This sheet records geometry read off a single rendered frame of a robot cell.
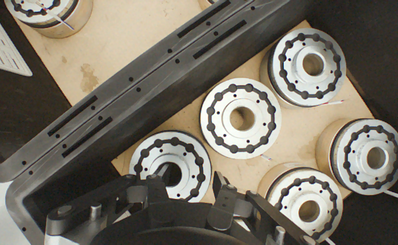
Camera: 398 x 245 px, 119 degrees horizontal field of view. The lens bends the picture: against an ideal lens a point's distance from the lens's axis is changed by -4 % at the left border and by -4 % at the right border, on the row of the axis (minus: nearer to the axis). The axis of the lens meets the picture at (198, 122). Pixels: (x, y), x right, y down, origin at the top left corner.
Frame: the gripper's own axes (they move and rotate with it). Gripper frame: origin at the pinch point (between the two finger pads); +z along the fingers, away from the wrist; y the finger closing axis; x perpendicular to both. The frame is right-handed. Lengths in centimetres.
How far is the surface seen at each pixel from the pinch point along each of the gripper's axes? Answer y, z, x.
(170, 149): -3.0, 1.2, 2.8
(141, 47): -10.1, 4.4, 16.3
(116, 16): -14.6, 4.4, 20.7
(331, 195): 18.5, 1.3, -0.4
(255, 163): 9.2, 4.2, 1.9
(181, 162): -1.5, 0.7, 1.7
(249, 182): 8.6, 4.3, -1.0
